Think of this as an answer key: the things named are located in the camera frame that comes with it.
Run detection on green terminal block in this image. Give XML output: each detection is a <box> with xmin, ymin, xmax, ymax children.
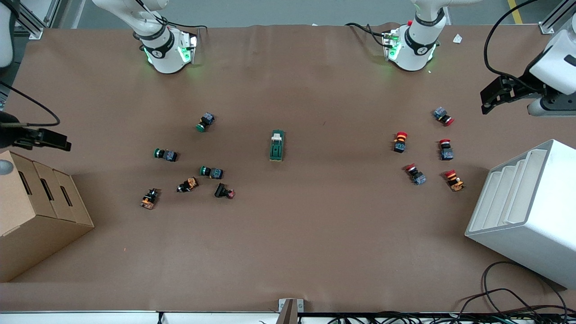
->
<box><xmin>269</xmin><ymin>130</ymin><xmax>286</xmax><ymax>162</ymax></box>

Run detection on brown cardboard box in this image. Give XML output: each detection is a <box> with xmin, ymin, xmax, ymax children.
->
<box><xmin>0</xmin><ymin>150</ymin><xmax>95</xmax><ymax>283</ymax></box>

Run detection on white stepped rack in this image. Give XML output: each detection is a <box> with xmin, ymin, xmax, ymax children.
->
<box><xmin>465</xmin><ymin>139</ymin><xmax>576</xmax><ymax>289</ymax></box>

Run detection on brown paper table cover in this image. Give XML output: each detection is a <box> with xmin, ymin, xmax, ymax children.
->
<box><xmin>0</xmin><ymin>23</ymin><xmax>576</xmax><ymax>313</ymax></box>

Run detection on aluminium frame post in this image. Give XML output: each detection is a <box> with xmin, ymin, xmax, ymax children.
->
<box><xmin>13</xmin><ymin>0</ymin><xmax>61</xmax><ymax>39</ymax></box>
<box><xmin>539</xmin><ymin>0</ymin><xmax>576</xmax><ymax>34</ymax></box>

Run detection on black left arm base cable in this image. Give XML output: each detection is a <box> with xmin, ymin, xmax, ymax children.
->
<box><xmin>346</xmin><ymin>22</ymin><xmax>390</xmax><ymax>42</ymax></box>

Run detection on black arm base cable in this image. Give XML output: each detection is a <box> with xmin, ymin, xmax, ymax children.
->
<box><xmin>135</xmin><ymin>0</ymin><xmax>208</xmax><ymax>30</ymax></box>
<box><xmin>346</xmin><ymin>22</ymin><xmax>390</xmax><ymax>42</ymax></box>

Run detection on black right arm base cable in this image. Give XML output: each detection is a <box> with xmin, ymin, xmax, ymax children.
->
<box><xmin>135</xmin><ymin>0</ymin><xmax>208</xmax><ymax>30</ymax></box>

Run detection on black square switch red block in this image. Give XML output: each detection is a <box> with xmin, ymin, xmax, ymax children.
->
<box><xmin>214</xmin><ymin>182</ymin><xmax>236</xmax><ymax>199</ymax></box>

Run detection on black looping cable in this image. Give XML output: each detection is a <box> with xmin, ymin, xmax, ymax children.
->
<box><xmin>459</xmin><ymin>261</ymin><xmax>570</xmax><ymax>318</ymax></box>

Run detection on black cable bundle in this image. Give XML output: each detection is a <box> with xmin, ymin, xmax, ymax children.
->
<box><xmin>315</xmin><ymin>310</ymin><xmax>576</xmax><ymax>324</ymax></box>

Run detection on aluminium post bracket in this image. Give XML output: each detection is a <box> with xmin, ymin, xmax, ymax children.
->
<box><xmin>278</xmin><ymin>298</ymin><xmax>304</xmax><ymax>324</ymax></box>

